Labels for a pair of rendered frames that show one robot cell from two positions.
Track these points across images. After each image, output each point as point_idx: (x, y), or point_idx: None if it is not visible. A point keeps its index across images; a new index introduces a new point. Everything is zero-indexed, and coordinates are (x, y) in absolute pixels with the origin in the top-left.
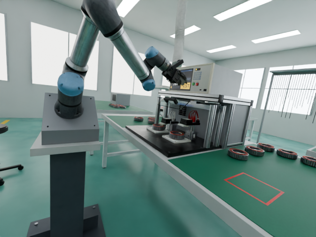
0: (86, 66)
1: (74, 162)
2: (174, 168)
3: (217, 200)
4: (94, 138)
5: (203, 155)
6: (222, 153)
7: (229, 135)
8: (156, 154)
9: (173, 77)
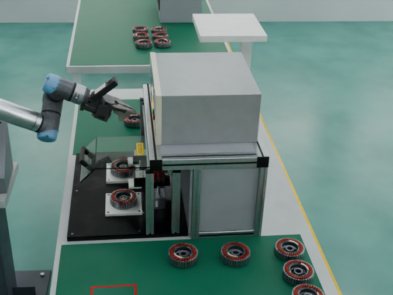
0: None
1: None
2: (55, 259)
3: None
4: (0, 190)
5: (126, 246)
6: (167, 247)
7: (207, 217)
8: (58, 233)
9: (95, 114)
